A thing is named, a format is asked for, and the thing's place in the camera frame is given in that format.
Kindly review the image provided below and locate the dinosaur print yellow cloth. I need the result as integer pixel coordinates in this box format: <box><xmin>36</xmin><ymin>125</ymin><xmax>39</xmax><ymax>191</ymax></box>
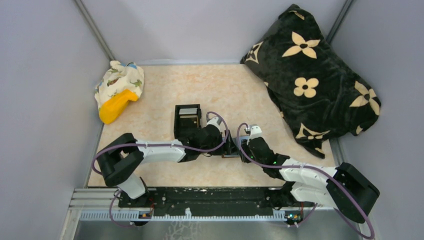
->
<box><xmin>94</xmin><ymin>60</ymin><xmax>145</xmax><ymax>124</ymax></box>

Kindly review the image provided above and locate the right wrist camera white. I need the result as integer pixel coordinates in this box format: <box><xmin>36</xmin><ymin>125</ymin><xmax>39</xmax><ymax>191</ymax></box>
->
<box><xmin>245</xmin><ymin>124</ymin><xmax>263</xmax><ymax>140</ymax></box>

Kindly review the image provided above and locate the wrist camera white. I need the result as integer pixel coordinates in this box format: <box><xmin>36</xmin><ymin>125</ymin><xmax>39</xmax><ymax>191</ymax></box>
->
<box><xmin>245</xmin><ymin>124</ymin><xmax>263</xmax><ymax>140</ymax></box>
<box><xmin>206</xmin><ymin>116</ymin><xmax>222</xmax><ymax>130</ymax></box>

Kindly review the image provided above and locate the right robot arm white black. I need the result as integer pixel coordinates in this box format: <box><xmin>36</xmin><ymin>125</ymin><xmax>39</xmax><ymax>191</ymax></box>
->
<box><xmin>241</xmin><ymin>137</ymin><xmax>380</xmax><ymax>224</ymax></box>

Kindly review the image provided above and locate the black plastic card tray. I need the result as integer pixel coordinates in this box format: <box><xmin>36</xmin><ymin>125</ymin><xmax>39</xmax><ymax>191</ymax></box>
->
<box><xmin>173</xmin><ymin>104</ymin><xmax>202</xmax><ymax>139</ymax></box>

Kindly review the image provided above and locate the brown leather card holder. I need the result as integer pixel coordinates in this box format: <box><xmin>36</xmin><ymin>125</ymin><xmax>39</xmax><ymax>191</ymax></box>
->
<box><xmin>220</xmin><ymin>134</ymin><xmax>245</xmax><ymax>161</ymax></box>

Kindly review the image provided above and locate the dark card in tray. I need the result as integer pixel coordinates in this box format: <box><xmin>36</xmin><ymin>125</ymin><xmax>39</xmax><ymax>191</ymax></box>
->
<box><xmin>178</xmin><ymin>114</ymin><xmax>200</xmax><ymax>129</ymax></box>

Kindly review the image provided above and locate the black floral plush blanket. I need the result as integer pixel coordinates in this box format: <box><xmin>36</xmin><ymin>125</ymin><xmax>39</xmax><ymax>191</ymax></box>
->
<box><xmin>240</xmin><ymin>4</ymin><xmax>382</xmax><ymax>159</ymax></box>

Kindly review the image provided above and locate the aluminium front rail frame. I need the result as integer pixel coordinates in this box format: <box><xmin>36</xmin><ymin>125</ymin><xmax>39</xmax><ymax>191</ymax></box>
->
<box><xmin>70</xmin><ymin>187</ymin><xmax>314</xmax><ymax>220</ymax></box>

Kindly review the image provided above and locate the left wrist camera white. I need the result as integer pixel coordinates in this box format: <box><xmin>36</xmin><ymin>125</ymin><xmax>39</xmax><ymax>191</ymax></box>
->
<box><xmin>206</xmin><ymin>116</ymin><xmax>222</xmax><ymax>130</ymax></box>

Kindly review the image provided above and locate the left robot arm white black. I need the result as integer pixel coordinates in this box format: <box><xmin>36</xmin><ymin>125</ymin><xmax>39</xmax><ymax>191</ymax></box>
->
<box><xmin>95</xmin><ymin>125</ymin><xmax>239</xmax><ymax>200</ymax></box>

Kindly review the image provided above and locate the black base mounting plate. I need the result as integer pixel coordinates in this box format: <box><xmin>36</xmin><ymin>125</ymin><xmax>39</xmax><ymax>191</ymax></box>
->
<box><xmin>118</xmin><ymin>187</ymin><xmax>313</xmax><ymax>217</ymax></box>

